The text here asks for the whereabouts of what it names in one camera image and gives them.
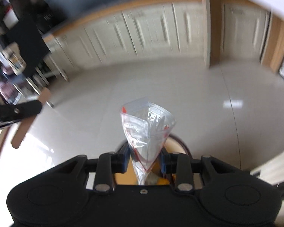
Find wooden stick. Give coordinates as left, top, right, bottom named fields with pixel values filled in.
left=11, top=88, right=51, bottom=149

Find clear zip bag red seal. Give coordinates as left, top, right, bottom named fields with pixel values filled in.
left=120, top=97, right=176, bottom=185

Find cream trash bin brown rim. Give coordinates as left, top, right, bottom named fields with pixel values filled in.
left=114, top=134, right=192, bottom=186

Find white metal shelf rack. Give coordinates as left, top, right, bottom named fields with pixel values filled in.
left=0, top=47, right=69, bottom=109

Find black hanging apron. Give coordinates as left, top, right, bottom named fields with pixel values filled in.
left=0, top=18, right=50, bottom=78

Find cream cabinet row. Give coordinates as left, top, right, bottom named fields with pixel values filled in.
left=44, top=0, right=269, bottom=72

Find wooden post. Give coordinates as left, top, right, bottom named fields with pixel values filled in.
left=202, top=0, right=222, bottom=68

